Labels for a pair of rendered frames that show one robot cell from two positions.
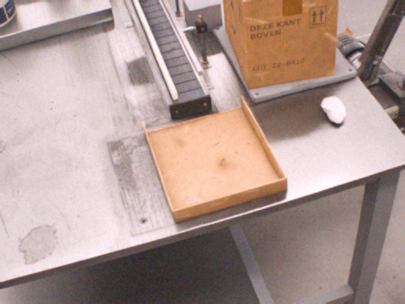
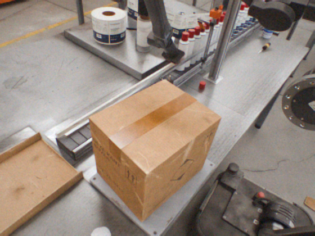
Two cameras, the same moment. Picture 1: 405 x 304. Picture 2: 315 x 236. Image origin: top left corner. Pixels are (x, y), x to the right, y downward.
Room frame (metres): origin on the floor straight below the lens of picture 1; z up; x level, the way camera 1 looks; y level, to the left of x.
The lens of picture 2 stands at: (1.00, -0.60, 1.60)
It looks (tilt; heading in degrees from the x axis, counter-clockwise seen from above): 44 degrees down; 46
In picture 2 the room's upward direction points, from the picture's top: 7 degrees clockwise
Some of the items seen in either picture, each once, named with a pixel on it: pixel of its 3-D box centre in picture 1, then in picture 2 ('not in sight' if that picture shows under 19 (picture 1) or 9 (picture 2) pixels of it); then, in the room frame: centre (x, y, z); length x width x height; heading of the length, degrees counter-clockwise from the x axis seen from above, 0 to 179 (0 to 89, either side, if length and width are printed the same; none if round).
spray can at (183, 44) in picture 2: not in sight; (182, 51); (1.85, 0.16, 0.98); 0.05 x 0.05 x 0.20
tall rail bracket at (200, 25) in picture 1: (194, 41); not in sight; (1.34, -0.02, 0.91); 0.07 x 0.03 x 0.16; 101
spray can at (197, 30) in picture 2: not in sight; (194, 45); (1.96, 0.17, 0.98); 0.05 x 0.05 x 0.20
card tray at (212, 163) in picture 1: (210, 153); (21, 179); (0.97, -0.02, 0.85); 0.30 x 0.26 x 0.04; 11
